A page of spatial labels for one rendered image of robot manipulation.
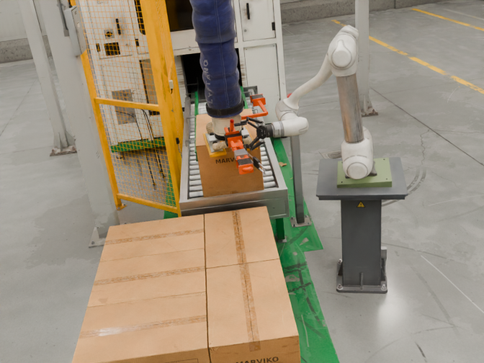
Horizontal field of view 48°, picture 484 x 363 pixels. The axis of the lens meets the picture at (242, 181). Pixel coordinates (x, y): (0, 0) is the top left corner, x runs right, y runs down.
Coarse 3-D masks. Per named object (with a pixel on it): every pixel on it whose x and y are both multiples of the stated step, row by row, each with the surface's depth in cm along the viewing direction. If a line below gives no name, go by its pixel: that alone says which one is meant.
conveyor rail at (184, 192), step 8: (184, 104) 536; (184, 112) 514; (184, 120) 493; (184, 128) 475; (184, 136) 457; (184, 144) 441; (184, 152) 426; (184, 160) 412; (184, 168) 399; (184, 176) 385; (184, 184) 374; (184, 192) 363
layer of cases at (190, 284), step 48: (144, 240) 323; (192, 240) 318; (240, 240) 312; (96, 288) 285; (144, 288) 280; (192, 288) 276; (240, 288) 272; (96, 336) 251; (144, 336) 247; (192, 336) 244; (240, 336) 241; (288, 336) 238
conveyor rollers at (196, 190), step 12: (192, 108) 540; (204, 108) 534; (192, 120) 508; (192, 132) 478; (192, 144) 452; (192, 156) 428; (264, 156) 413; (192, 168) 411; (192, 180) 395; (264, 180) 380; (192, 192) 372
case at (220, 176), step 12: (204, 120) 381; (204, 132) 360; (252, 132) 351; (204, 144) 341; (204, 156) 343; (216, 156) 344; (228, 156) 344; (204, 168) 347; (216, 168) 347; (228, 168) 348; (204, 180) 350; (216, 180) 351; (228, 180) 352; (240, 180) 352; (252, 180) 353; (204, 192) 354; (216, 192) 355; (228, 192) 355; (240, 192) 356
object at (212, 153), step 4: (204, 136) 347; (208, 140) 339; (208, 144) 335; (212, 144) 333; (208, 148) 330; (212, 148) 328; (224, 148) 328; (208, 152) 328; (212, 152) 324; (216, 152) 324; (220, 152) 324; (224, 152) 323; (212, 156) 323
